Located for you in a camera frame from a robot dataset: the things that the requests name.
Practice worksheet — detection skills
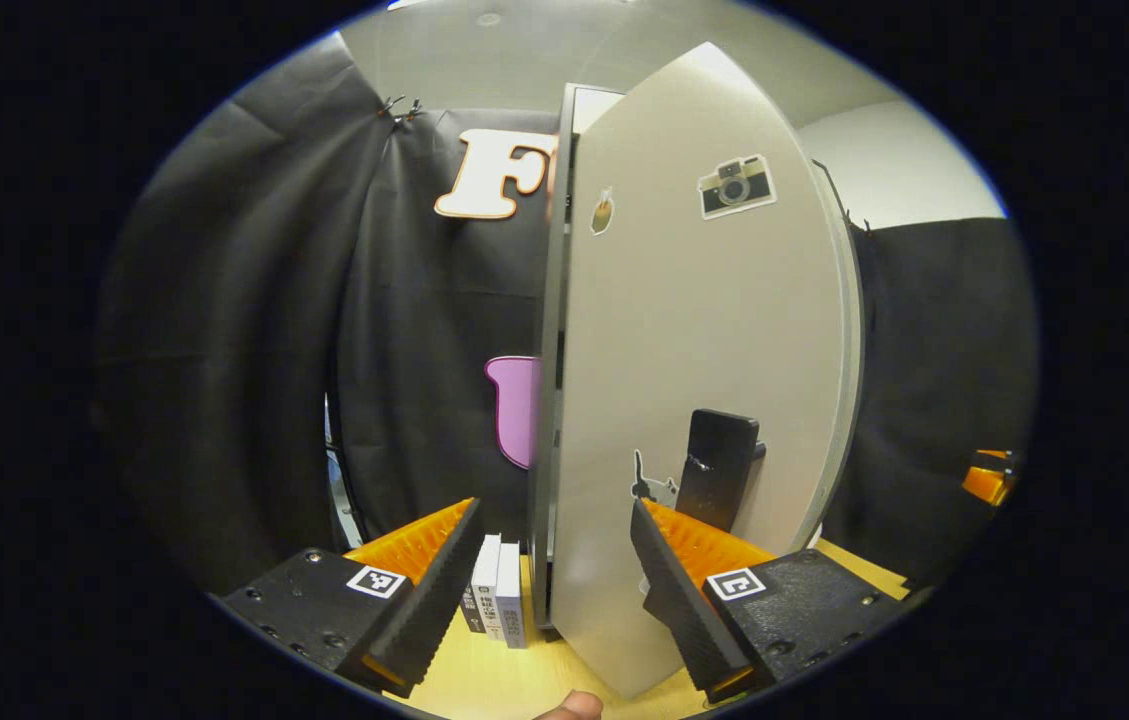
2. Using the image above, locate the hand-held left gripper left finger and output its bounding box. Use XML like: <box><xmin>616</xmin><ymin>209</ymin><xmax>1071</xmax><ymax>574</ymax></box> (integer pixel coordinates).
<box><xmin>214</xmin><ymin>497</ymin><xmax>487</xmax><ymax>699</ymax></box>

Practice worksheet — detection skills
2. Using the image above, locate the black backdrop cloth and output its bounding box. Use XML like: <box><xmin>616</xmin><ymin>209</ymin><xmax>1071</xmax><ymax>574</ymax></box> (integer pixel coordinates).
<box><xmin>814</xmin><ymin>160</ymin><xmax>1040</xmax><ymax>591</ymax></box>
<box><xmin>89</xmin><ymin>30</ymin><xmax>565</xmax><ymax>596</ymax></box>

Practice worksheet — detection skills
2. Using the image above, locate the white box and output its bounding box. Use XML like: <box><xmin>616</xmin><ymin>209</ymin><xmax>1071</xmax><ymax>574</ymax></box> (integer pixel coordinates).
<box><xmin>494</xmin><ymin>542</ymin><xmax>525</xmax><ymax>649</ymax></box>
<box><xmin>461</xmin><ymin>535</ymin><xmax>503</xmax><ymax>633</ymax></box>

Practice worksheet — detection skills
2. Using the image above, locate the black door handle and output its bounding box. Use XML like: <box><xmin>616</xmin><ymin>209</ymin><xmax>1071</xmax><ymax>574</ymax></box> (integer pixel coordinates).
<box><xmin>674</xmin><ymin>408</ymin><xmax>767</xmax><ymax>534</ymax></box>

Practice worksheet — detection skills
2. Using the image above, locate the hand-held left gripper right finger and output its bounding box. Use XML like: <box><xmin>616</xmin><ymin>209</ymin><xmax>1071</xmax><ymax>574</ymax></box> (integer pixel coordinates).
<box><xmin>629</xmin><ymin>497</ymin><xmax>910</xmax><ymax>704</ymax></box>

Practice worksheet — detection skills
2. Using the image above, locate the white cabinet door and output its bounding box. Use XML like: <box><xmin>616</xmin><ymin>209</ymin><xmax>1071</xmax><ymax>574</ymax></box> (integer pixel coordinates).
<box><xmin>549</xmin><ymin>42</ymin><xmax>865</xmax><ymax>701</ymax></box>

